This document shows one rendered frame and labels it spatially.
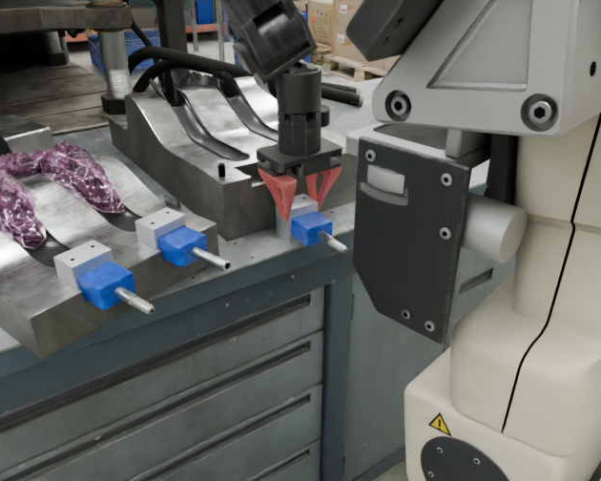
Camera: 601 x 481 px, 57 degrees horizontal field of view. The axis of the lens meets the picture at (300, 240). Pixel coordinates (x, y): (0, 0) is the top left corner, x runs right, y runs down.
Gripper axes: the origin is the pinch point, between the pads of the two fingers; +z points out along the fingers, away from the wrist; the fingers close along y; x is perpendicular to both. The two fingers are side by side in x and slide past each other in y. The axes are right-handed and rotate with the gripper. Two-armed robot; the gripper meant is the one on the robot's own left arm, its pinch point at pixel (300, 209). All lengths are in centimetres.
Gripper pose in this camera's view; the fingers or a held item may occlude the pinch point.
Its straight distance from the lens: 79.2
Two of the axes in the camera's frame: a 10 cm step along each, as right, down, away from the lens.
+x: 5.7, 4.0, -7.2
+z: 0.1, 8.7, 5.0
